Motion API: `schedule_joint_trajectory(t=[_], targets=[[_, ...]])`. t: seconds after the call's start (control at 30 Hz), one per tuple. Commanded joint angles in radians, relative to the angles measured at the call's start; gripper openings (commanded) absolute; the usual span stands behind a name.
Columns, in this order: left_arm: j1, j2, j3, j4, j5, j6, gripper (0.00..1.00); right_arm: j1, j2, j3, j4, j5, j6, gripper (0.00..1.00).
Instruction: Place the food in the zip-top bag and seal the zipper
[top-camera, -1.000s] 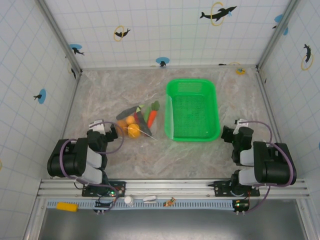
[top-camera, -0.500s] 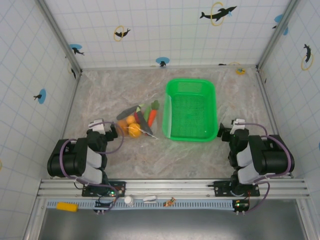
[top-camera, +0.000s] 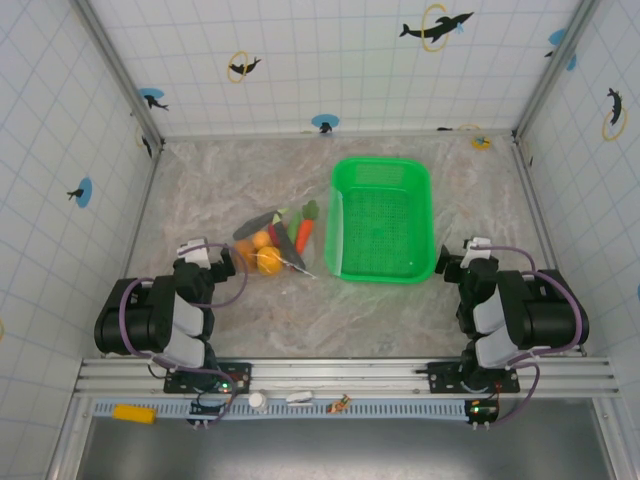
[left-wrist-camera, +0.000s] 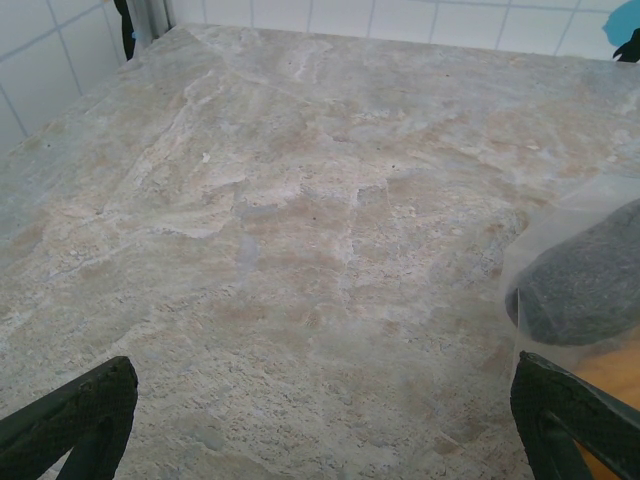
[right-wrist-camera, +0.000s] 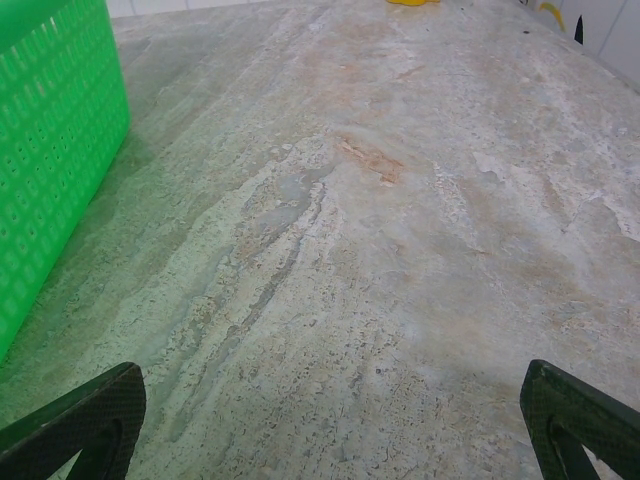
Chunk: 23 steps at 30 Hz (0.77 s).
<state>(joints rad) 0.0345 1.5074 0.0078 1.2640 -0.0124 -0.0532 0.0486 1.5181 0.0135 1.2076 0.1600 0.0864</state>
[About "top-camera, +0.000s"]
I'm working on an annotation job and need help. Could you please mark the orange toy fruit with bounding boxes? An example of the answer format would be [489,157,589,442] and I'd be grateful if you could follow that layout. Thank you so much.
[233,238,256,266]

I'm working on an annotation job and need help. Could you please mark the yellow toy bell pepper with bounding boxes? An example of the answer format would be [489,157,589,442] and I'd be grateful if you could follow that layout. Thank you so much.
[256,246,284,276]

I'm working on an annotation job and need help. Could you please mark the green plastic basket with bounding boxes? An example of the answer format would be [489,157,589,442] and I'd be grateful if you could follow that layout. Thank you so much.
[324,156,435,285]

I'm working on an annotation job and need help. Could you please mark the orange toy carrot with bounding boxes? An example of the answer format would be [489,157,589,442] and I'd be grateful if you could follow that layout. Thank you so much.
[294,198,322,255]

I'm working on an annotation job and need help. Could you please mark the clear zip-top bag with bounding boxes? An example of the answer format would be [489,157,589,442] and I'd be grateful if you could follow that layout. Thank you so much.
[230,192,347,281]

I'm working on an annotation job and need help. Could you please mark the blue circle fish sticker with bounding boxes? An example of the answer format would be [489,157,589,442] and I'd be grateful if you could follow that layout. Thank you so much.
[66,177,94,209]
[310,113,341,135]

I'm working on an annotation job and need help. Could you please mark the yellow block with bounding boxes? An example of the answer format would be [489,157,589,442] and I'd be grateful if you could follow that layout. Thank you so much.
[112,403,157,426]

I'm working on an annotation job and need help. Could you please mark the blue circle shark sticker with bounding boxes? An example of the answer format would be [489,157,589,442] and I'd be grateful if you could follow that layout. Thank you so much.
[138,87,170,112]

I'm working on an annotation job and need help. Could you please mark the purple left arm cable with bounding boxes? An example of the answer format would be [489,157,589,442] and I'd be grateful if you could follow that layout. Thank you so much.
[117,242,250,426]

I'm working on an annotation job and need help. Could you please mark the aluminium table edge rail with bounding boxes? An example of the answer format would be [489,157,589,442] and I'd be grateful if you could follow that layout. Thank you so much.
[160,130,517,142]
[102,142,164,357]
[510,132,561,274]

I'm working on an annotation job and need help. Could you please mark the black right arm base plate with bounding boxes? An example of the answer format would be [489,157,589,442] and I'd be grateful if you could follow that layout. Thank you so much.
[427,360,521,396]

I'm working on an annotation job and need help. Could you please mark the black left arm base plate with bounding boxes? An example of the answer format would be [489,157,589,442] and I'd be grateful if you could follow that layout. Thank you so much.
[163,362,254,396]

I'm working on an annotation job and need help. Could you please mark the yellow ring fish sticker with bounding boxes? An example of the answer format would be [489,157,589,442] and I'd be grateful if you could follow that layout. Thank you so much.
[134,124,154,159]

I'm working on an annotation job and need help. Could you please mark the aluminium mounting rail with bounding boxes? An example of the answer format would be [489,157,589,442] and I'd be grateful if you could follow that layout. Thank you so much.
[74,355,624,399]

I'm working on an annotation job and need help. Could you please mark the grey slotted cable duct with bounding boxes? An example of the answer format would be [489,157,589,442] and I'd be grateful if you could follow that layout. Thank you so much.
[92,398,504,420]

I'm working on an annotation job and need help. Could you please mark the small dolphin ring sticker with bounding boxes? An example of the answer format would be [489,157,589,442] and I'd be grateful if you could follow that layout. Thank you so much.
[227,50,263,84]

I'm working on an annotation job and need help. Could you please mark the aluminium frame post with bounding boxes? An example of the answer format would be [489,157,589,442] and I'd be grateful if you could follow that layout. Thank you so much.
[513,0,597,142]
[73,0,166,151]

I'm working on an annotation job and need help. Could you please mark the black dolphin yellow ring sticker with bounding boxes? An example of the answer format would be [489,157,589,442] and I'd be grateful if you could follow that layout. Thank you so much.
[601,87,629,142]

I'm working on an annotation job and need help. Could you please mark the large dolphin ring sticker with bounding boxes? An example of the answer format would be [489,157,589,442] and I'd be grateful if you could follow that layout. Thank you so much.
[398,3,475,54]

